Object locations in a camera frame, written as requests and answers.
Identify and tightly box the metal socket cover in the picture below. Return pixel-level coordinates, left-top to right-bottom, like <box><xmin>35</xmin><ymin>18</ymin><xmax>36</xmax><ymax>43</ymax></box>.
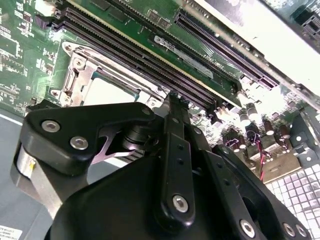
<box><xmin>71</xmin><ymin>51</ymin><xmax>171</xmax><ymax>111</ymax></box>

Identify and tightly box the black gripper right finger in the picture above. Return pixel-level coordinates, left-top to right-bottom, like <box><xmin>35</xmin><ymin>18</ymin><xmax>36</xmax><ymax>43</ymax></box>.
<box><xmin>178</xmin><ymin>96</ymin><xmax>315</xmax><ymax>240</ymax></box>

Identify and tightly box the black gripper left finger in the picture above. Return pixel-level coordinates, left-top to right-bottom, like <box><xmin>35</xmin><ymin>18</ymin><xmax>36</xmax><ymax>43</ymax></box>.
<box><xmin>19</xmin><ymin>91</ymin><xmax>197</xmax><ymax>228</ymax></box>

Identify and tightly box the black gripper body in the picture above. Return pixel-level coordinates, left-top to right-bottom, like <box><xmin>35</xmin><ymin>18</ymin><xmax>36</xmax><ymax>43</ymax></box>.
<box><xmin>51</xmin><ymin>156</ymin><xmax>241</xmax><ymax>240</ymax></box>

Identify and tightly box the silver CPU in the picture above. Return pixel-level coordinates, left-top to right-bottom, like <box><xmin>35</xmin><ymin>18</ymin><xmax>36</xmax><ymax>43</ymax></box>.
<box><xmin>83</xmin><ymin>76</ymin><xmax>141</xmax><ymax>106</ymax></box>

